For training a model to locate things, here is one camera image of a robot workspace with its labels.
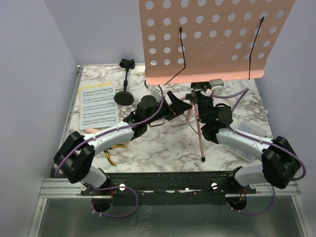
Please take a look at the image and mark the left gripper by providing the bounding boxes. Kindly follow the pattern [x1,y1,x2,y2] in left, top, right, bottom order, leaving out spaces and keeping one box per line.
[146,91,192,125]

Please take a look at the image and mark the pink perforated music stand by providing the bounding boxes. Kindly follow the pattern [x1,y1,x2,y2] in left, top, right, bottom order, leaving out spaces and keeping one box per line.
[138,0,296,162]

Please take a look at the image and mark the yellow handled pliers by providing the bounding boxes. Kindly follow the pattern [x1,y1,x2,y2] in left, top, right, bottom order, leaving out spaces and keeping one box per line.
[103,143,127,166]

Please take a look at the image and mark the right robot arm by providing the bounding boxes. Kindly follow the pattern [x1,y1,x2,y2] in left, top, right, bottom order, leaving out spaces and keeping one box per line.
[186,82,307,194]

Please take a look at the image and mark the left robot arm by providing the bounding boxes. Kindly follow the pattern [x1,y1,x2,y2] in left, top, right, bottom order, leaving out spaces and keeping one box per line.
[53,91,192,195]

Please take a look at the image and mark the clear plastic compartment box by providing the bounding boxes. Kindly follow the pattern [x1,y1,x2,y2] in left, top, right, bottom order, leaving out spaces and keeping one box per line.
[227,125,269,163]

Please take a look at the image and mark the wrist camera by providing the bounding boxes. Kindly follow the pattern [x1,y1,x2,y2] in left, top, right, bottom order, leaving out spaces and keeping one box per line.
[144,80,161,103]
[206,79,224,96]

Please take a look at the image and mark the black microphone desk stand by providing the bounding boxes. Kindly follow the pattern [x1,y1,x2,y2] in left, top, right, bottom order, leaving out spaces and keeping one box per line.
[114,59,135,106]

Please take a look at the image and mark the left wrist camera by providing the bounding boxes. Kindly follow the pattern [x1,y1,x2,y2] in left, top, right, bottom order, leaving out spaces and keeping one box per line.
[144,80,161,103]

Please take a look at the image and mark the sheet music paper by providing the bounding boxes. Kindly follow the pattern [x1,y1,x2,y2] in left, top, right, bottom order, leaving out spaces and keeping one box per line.
[79,82,119,130]

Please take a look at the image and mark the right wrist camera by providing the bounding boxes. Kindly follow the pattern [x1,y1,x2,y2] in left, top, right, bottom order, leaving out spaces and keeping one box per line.
[206,79,224,96]

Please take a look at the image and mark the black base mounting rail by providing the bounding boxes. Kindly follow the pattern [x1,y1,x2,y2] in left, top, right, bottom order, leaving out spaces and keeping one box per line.
[81,171,256,206]

